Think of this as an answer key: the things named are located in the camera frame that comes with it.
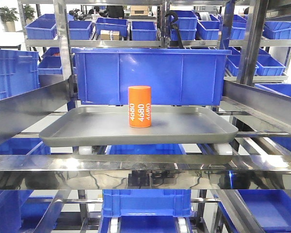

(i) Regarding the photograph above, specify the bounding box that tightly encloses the stainless steel shelf rack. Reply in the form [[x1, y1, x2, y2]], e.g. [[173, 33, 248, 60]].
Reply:
[[0, 0, 291, 233]]

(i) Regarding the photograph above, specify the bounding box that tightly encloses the blue crate far left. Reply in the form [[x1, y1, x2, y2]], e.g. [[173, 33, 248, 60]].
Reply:
[[0, 50, 40, 100]]

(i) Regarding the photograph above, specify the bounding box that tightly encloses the grey metal tray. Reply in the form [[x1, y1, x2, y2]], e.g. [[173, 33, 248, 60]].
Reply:
[[39, 105, 238, 147]]

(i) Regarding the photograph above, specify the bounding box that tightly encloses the potted green plant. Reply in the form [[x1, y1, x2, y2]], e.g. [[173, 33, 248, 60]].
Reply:
[[0, 6, 18, 32]]

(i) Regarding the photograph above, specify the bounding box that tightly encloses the orange cylindrical capacitor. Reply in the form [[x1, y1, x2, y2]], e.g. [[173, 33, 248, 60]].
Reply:
[[128, 85, 151, 128]]

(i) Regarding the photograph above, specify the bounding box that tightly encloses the blue crate below shelf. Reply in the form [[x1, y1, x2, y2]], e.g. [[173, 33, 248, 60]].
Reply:
[[102, 189, 191, 217]]

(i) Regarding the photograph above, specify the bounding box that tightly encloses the large blue plastic bin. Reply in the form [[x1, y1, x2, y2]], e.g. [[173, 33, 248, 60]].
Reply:
[[72, 48, 231, 105]]

